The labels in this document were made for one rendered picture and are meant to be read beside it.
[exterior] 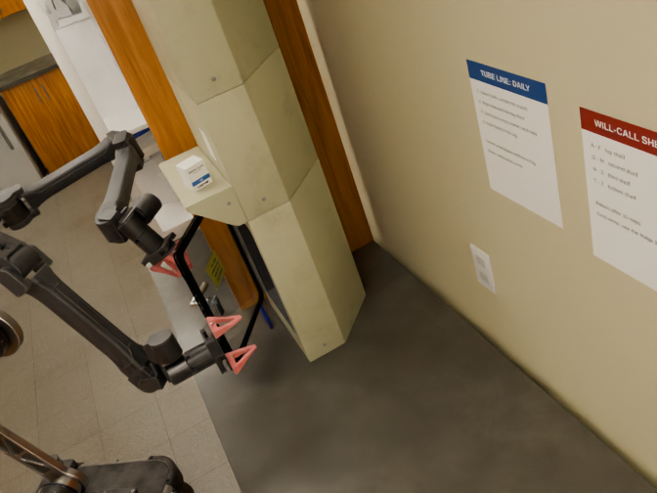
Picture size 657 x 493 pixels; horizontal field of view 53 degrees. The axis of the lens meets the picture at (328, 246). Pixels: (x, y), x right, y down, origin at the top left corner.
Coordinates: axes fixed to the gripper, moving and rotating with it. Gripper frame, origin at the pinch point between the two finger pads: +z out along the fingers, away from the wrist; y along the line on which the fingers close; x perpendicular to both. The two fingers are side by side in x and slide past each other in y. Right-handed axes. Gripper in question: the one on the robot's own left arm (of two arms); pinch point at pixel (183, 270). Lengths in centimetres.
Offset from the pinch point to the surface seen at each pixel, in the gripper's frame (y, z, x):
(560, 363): -72, 59, 19
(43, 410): 212, 42, -66
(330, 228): -31.7, 19.3, -15.7
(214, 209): -28.3, -10.0, 7.5
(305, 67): -42, -12, -48
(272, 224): -31.8, 3.0, 1.2
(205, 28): -54, -38, -1
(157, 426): 142, 75, -52
